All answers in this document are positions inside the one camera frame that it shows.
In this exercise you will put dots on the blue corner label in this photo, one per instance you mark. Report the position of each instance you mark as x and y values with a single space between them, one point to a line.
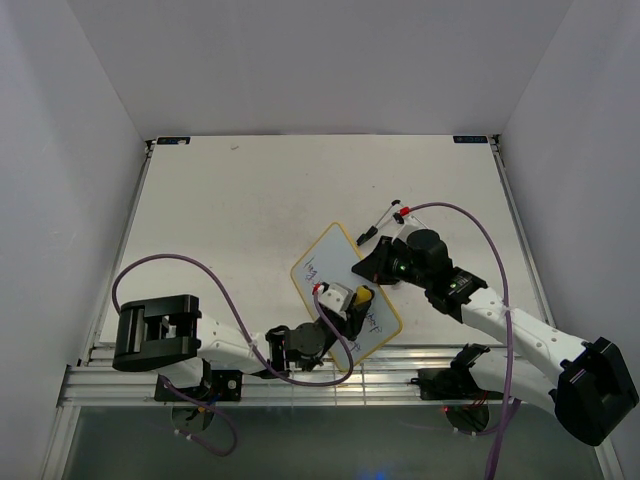
470 139
173 141

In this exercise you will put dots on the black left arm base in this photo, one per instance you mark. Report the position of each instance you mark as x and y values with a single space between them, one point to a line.
208 385

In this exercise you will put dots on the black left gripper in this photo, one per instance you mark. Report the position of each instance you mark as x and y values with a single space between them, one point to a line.
353 325

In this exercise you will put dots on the yellow bone-shaped eraser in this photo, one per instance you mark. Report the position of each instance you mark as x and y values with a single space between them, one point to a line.
363 295

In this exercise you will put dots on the blue left corner label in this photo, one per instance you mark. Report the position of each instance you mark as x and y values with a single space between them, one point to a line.
173 141

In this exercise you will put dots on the blue right corner label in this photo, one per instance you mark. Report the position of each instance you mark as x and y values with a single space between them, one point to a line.
470 139

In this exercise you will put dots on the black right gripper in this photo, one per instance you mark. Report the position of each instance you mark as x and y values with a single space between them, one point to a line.
374 266

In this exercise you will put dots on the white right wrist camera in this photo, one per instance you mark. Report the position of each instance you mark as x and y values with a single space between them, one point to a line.
404 231

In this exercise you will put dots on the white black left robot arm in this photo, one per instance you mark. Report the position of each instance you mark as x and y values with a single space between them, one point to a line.
170 336

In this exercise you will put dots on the aluminium frame rail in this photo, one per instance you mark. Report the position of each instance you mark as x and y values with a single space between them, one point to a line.
383 379

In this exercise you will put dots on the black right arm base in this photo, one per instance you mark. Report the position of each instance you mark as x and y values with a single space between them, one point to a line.
446 384

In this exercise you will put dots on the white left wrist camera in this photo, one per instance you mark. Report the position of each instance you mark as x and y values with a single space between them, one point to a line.
333 296

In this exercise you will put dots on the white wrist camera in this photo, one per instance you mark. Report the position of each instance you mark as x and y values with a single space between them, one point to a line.
333 296
404 231

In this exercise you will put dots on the yellow framed whiteboard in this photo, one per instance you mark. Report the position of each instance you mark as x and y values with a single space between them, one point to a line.
328 262

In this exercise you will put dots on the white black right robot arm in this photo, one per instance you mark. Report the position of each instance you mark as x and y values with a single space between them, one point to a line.
586 385

